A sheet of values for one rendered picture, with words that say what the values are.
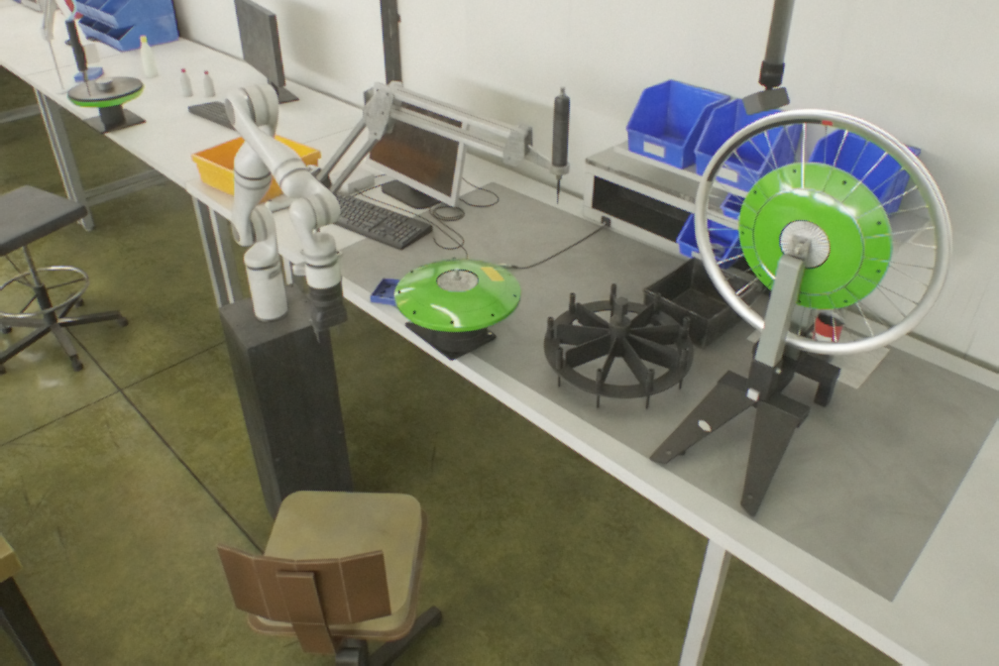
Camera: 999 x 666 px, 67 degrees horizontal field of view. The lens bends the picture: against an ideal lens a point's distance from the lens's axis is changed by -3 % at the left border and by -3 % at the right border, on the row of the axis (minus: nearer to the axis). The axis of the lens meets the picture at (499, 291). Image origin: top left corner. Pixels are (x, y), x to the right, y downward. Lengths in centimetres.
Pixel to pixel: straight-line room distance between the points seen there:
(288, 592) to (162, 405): 196
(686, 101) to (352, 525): 150
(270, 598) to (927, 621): 122
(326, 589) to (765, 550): 84
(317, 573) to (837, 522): 101
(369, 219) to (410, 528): 106
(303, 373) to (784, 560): 139
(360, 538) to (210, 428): 146
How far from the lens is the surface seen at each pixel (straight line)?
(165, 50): 489
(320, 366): 233
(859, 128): 157
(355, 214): 260
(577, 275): 229
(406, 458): 301
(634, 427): 179
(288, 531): 201
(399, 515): 199
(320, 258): 171
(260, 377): 227
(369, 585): 163
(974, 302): 225
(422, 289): 190
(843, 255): 163
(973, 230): 218
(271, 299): 224
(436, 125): 201
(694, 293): 226
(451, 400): 323
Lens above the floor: 211
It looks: 33 degrees down
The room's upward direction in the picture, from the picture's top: straight up
